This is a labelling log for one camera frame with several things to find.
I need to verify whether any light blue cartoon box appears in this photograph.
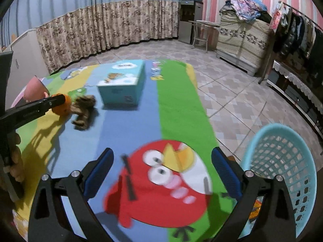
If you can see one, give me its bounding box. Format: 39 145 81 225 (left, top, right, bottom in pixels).
97 60 145 106

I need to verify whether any folding table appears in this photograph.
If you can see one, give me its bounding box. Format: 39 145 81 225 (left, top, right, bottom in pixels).
189 20 221 53

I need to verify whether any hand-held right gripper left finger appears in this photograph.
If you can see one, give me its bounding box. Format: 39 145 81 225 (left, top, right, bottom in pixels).
27 148 114 242

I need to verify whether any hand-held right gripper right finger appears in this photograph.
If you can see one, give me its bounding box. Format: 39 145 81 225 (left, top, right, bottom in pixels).
211 147 296 242

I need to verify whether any pink hanging packet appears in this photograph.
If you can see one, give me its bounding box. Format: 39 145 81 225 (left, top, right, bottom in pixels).
270 9 282 31

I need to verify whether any metal clothes rack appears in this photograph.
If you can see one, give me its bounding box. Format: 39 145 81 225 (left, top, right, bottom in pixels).
281 1 323 31

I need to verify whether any dark low cabinet lace cover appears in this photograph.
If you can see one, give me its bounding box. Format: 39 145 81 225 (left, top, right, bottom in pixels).
267 60 323 154

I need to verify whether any brown plush toy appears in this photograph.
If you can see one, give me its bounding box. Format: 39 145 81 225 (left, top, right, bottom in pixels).
71 95 97 131

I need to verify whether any pile of clothes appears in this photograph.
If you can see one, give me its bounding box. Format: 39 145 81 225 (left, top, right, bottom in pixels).
219 0 268 21

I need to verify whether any white cabinet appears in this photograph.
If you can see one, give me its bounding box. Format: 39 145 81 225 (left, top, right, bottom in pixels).
0 29 51 101

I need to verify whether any grey water dispenser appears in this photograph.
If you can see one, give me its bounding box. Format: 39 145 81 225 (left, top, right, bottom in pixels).
178 0 203 44

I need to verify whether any row of hanging clothes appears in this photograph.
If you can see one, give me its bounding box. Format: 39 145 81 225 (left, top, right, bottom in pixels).
274 5 323 86

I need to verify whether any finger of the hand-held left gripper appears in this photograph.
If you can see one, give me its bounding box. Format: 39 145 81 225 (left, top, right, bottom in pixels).
0 94 66 133

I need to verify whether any person's left hand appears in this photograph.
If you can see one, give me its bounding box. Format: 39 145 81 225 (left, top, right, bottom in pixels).
9 134 24 182

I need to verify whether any pink pig mug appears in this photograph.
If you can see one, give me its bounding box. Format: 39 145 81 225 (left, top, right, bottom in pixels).
23 76 49 103

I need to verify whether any orange peel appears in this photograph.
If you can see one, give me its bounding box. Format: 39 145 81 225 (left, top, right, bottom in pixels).
52 94 71 116

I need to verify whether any woven cloth covered chest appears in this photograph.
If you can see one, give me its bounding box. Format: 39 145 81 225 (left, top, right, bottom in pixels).
216 13 274 76

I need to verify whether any teal plastic basket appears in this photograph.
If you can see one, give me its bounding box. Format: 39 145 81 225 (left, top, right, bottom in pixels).
240 123 317 240

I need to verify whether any floral curtain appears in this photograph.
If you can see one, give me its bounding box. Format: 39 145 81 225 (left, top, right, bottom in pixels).
0 0 181 73

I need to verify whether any colourful cartoon printed mat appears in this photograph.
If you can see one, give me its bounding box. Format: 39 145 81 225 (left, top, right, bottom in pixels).
11 59 243 242

